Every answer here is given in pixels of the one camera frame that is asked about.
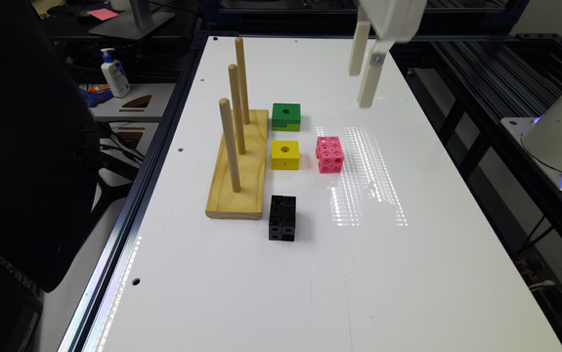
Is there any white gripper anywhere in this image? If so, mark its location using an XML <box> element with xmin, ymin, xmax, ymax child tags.
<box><xmin>348</xmin><ymin>0</ymin><xmax>427</xmax><ymax>109</ymax></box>

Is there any pink linking cube block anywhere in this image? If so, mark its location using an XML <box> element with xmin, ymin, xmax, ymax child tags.
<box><xmin>316</xmin><ymin>136</ymin><xmax>345</xmax><ymax>173</ymax></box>

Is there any green block with hole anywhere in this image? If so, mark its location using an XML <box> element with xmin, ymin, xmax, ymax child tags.
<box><xmin>272</xmin><ymin>103</ymin><xmax>301</xmax><ymax>132</ymax></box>

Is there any yellow block with hole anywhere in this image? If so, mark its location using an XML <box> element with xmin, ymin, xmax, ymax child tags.
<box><xmin>272</xmin><ymin>140</ymin><xmax>300</xmax><ymax>170</ymax></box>

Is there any rear wooden peg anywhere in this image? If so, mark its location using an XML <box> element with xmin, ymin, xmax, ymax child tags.
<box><xmin>235</xmin><ymin>36</ymin><xmax>250</xmax><ymax>125</ymax></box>

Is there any wooden peg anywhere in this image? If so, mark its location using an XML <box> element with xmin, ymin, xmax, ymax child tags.
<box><xmin>219</xmin><ymin>98</ymin><xmax>241</xmax><ymax>193</ymax></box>
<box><xmin>228</xmin><ymin>64</ymin><xmax>245</xmax><ymax>154</ymax></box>
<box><xmin>235</xmin><ymin>36</ymin><xmax>250</xmax><ymax>125</ymax></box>

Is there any middle wooden peg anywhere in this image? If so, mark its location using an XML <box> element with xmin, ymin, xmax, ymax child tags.
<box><xmin>228</xmin><ymin>64</ymin><xmax>245</xmax><ymax>154</ymax></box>

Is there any front wooden peg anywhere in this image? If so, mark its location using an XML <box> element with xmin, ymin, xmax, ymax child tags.
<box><xmin>219</xmin><ymin>98</ymin><xmax>241</xmax><ymax>193</ymax></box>

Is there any black linking cube block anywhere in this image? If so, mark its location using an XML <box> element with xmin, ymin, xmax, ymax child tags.
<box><xmin>269</xmin><ymin>195</ymin><xmax>296</xmax><ymax>242</ymax></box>

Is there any wooden peg base board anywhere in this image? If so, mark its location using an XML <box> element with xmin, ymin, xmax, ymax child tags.
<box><xmin>205</xmin><ymin>110</ymin><xmax>269</xmax><ymax>220</ymax></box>

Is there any silver monitor stand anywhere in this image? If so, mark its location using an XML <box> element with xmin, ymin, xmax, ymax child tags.
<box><xmin>88</xmin><ymin>0</ymin><xmax>174</xmax><ymax>40</ymax></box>

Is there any white lotion pump bottle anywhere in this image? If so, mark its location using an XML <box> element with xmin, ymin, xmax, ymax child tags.
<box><xmin>101</xmin><ymin>48</ymin><xmax>131</xmax><ymax>98</ymax></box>

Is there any pink sticky note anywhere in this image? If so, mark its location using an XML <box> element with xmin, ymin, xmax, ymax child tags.
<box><xmin>88</xmin><ymin>8</ymin><xmax>119</xmax><ymax>22</ymax></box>

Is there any blue glue gun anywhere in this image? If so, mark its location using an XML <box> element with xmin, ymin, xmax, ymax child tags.
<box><xmin>79</xmin><ymin>84</ymin><xmax>113</xmax><ymax>108</ymax></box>

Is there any black office chair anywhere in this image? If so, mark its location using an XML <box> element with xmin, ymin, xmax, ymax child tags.
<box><xmin>0</xmin><ymin>0</ymin><xmax>140</xmax><ymax>294</ymax></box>

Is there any black aluminium frame rack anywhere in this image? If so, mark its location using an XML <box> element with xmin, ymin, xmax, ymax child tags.
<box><xmin>397</xmin><ymin>32</ymin><xmax>562</xmax><ymax>275</ymax></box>

